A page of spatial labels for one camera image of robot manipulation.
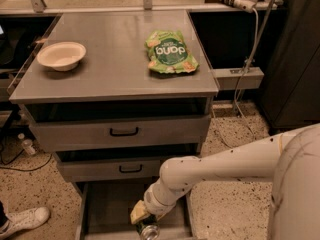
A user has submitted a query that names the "white paper bowl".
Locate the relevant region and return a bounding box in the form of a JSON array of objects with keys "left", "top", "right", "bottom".
[{"left": 37, "top": 42, "right": 86, "bottom": 72}]

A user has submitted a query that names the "grey side bracket box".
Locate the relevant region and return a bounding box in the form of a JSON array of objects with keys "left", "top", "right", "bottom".
[{"left": 212, "top": 67, "right": 264, "bottom": 91}]

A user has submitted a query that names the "small plastic bottle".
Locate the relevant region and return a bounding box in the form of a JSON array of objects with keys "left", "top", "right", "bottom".
[{"left": 18, "top": 133, "right": 36, "bottom": 156}]

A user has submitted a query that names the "grey open bottom drawer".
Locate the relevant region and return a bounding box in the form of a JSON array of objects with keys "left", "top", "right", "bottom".
[{"left": 75, "top": 178, "right": 197, "bottom": 240}]

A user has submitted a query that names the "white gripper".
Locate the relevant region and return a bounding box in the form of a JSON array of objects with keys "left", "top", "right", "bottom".
[{"left": 130, "top": 180, "right": 176, "bottom": 224}]

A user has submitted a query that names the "white hanging cable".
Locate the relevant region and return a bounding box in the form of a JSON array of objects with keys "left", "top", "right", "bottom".
[{"left": 213, "top": 7, "right": 261, "bottom": 150}]

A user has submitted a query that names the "grey drawer cabinet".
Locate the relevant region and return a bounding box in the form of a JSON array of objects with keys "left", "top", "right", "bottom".
[{"left": 8, "top": 9, "right": 220, "bottom": 240}]

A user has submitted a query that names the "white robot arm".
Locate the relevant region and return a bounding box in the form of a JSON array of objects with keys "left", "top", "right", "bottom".
[{"left": 130, "top": 124, "right": 320, "bottom": 240}]

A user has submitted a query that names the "white sneaker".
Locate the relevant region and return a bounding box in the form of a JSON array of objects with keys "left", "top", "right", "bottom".
[{"left": 0, "top": 207, "right": 50, "bottom": 240}]

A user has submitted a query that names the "grey middle drawer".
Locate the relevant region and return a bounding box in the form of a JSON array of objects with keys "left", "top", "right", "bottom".
[{"left": 53, "top": 143, "right": 203, "bottom": 184}]

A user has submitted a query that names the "white power adapter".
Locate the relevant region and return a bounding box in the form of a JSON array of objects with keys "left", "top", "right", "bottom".
[{"left": 234, "top": 0, "right": 255, "bottom": 13}]

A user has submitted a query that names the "green dang chips bag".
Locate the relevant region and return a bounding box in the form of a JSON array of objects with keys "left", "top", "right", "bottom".
[{"left": 145, "top": 30, "right": 199, "bottom": 74}]

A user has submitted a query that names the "grey top drawer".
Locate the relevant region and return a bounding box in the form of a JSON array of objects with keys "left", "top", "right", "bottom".
[{"left": 27, "top": 97, "right": 210, "bottom": 151}]

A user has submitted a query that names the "dark cabinet at right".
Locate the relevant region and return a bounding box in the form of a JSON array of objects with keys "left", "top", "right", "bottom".
[{"left": 258, "top": 0, "right": 320, "bottom": 130}]

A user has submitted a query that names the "green soda can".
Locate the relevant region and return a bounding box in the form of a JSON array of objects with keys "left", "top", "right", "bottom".
[{"left": 135, "top": 215, "right": 160, "bottom": 240}]

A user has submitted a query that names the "black floor cable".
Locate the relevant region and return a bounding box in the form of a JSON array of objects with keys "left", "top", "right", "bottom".
[{"left": 0, "top": 140, "right": 54, "bottom": 172}]

